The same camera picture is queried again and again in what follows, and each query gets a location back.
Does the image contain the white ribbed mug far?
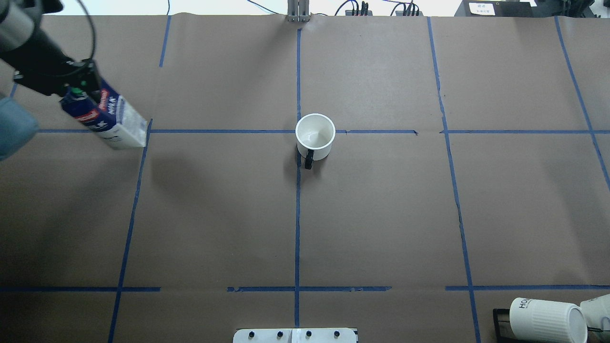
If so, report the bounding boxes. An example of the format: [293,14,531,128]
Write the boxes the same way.
[580,294,610,343]

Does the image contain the white ribbed mug near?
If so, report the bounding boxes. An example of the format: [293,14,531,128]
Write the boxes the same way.
[509,297,588,343]

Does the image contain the black wire mug rack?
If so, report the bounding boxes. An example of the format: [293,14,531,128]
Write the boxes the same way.
[493,309,610,343]

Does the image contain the white ribbed mug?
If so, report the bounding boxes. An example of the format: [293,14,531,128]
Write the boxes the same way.
[509,297,588,343]
[580,294,610,343]

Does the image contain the blue white milk carton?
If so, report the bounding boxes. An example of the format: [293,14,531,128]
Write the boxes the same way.
[59,79,147,150]

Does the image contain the white mug with black handle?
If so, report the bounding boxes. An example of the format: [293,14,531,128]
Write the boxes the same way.
[295,113,337,170]

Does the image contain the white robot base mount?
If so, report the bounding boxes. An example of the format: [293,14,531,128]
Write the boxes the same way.
[233,327,359,343]

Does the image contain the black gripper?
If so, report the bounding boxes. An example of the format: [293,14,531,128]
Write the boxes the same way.
[0,29,101,104]

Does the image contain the black box with label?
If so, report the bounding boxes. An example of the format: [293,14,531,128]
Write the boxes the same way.
[454,0,537,18]

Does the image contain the aluminium frame post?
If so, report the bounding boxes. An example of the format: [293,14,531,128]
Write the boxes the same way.
[286,0,311,22]

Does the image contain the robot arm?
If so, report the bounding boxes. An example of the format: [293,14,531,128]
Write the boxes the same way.
[0,0,101,160]

